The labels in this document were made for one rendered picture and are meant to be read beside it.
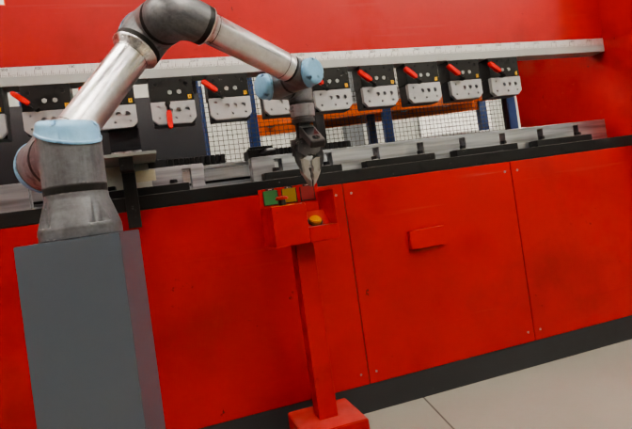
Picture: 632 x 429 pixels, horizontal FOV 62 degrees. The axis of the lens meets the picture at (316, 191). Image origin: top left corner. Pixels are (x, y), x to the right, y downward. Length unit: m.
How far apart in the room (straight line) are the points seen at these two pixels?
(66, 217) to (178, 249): 0.79
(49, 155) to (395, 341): 1.39
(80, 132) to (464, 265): 1.52
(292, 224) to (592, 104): 1.81
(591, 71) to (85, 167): 2.42
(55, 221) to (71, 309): 0.16
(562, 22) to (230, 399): 2.12
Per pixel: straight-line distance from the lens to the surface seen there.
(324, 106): 2.04
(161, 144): 2.46
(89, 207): 1.06
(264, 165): 1.96
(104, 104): 1.28
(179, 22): 1.30
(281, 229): 1.55
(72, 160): 1.07
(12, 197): 1.95
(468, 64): 2.38
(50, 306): 1.05
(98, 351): 1.04
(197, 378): 1.86
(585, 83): 2.95
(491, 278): 2.21
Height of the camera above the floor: 0.78
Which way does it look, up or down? 1 degrees up
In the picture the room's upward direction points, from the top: 8 degrees counter-clockwise
